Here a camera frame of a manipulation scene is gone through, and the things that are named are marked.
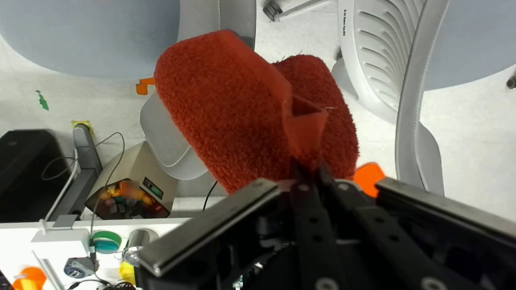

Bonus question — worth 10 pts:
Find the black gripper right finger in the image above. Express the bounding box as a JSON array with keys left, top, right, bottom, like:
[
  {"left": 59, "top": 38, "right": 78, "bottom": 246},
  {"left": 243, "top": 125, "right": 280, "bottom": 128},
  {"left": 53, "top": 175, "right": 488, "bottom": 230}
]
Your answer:
[{"left": 319, "top": 169, "right": 473, "bottom": 290}]

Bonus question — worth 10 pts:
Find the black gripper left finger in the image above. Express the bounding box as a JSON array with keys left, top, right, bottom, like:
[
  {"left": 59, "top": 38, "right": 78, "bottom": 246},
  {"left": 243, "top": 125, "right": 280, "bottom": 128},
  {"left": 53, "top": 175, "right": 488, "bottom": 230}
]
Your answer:
[{"left": 290, "top": 161, "right": 344, "bottom": 290}]

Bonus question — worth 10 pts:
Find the red terry towel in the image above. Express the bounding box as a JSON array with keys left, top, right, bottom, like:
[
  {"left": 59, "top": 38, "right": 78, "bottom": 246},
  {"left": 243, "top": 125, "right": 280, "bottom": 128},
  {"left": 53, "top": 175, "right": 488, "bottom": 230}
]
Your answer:
[{"left": 154, "top": 30, "right": 357, "bottom": 193}]

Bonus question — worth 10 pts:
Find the metal cup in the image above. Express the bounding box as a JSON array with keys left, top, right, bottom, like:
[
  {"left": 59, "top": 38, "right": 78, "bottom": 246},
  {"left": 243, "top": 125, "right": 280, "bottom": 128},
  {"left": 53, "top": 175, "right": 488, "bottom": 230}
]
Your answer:
[{"left": 125, "top": 228, "right": 157, "bottom": 251}]

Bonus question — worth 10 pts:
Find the box of colourful toys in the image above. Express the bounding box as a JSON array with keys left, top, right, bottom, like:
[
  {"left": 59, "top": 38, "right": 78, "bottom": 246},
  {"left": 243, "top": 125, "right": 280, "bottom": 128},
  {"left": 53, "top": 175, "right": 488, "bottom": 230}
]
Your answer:
[{"left": 85, "top": 141, "right": 177, "bottom": 219}]

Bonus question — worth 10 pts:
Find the teal round lid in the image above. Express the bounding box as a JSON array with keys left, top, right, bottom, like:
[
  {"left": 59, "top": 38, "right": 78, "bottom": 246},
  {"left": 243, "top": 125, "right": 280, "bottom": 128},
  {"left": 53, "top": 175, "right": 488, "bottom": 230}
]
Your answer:
[{"left": 90, "top": 230, "right": 122, "bottom": 254}]

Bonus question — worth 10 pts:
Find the white work table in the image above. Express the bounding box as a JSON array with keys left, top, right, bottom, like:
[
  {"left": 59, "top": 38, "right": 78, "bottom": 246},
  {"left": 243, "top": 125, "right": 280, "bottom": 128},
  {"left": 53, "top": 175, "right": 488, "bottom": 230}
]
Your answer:
[{"left": 0, "top": 217, "right": 185, "bottom": 290}]

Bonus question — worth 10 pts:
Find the black box on floor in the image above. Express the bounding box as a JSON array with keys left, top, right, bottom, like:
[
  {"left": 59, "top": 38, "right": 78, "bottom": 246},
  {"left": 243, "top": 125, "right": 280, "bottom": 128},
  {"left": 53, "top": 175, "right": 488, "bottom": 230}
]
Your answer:
[{"left": 0, "top": 128, "right": 69, "bottom": 222}]

